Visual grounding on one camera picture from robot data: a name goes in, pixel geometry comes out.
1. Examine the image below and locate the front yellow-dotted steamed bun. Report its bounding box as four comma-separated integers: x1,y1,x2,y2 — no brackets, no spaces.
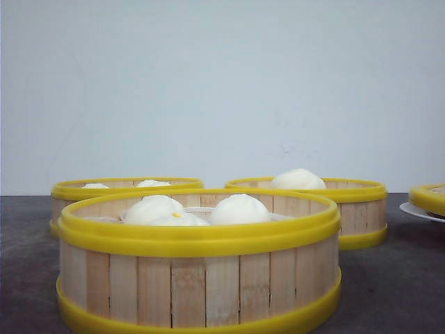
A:
149,212,209,227

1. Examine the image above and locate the white plate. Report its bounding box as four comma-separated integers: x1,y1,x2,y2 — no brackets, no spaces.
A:
399,202,444,223

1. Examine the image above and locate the white bun in left basket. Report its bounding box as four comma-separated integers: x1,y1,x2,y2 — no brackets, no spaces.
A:
82,183,109,189

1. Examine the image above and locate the right white steamed bun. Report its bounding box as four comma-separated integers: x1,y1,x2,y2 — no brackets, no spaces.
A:
209,193,272,225

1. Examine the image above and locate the white steamed bun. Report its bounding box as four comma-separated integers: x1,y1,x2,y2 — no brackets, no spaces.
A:
122,195,184,225
209,193,272,225

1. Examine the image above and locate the white bun in right basket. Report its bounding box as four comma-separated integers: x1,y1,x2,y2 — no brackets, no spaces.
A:
271,168,326,190

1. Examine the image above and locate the woven bamboo steamer lid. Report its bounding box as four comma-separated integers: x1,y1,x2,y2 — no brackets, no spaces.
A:
409,183,444,216

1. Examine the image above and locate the left white steamed bun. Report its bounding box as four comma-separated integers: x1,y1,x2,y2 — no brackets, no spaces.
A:
122,195,184,225

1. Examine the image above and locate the white bun in basket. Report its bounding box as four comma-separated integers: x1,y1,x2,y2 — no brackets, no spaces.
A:
271,168,326,190
82,183,109,189

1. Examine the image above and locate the bamboo steamer basket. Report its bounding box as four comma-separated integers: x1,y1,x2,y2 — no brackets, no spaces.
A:
49,177,204,238
225,177,387,251
56,189,341,333

